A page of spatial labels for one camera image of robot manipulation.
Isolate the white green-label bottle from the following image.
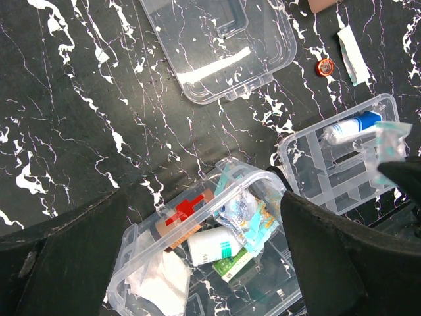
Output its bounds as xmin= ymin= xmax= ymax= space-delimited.
xmin=187 ymin=226 xmax=243 ymax=267

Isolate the teal tape packet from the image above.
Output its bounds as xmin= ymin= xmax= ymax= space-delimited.
xmin=213 ymin=164 xmax=284 ymax=257
xmin=374 ymin=121 xmax=412 ymax=186

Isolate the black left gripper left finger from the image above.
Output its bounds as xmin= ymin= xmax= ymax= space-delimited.
xmin=1 ymin=190 xmax=128 ymax=315

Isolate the white teal dressing packet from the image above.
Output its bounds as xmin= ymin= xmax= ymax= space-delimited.
xmin=337 ymin=25 xmax=370 ymax=86

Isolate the clear plastic medicine box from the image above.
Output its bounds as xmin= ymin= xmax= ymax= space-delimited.
xmin=107 ymin=158 xmax=301 ymax=315

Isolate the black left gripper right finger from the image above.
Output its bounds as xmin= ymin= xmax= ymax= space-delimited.
xmin=280 ymin=191 xmax=420 ymax=315

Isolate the white gauze pad packet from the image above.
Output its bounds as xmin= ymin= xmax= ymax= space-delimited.
xmin=124 ymin=226 xmax=191 ymax=315

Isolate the clear divider tray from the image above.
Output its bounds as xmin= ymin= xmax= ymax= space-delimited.
xmin=278 ymin=93 xmax=399 ymax=215

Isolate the small orange round tin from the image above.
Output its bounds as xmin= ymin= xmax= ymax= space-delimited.
xmin=315 ymin=59 xmax=334 ymax=77

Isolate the clear plastic box lid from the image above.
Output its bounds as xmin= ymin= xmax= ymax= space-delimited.
xmin=141 ymin=1 xmax=297 ymax=105

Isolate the white blue bandage roll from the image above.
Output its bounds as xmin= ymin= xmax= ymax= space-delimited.
xmin=319 ymin=111 xmax=382 ymax=145

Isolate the green sachet packet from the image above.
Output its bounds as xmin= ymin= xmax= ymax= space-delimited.
xmin=212 ymin=248 xmax=264 ymax=283

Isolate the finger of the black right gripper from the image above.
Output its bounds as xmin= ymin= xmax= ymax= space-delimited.
xmin=377 ymin=157 xmax=420 ymax=209

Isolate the brown orange-capped bottle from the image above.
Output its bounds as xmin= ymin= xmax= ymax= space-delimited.
xmin=151 ymin=188 xmax=215 ymax=253

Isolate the peach plastic desk organizer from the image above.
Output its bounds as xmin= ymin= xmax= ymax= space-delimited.
xmin=308 ymin=0 xmax=341 ymax=14

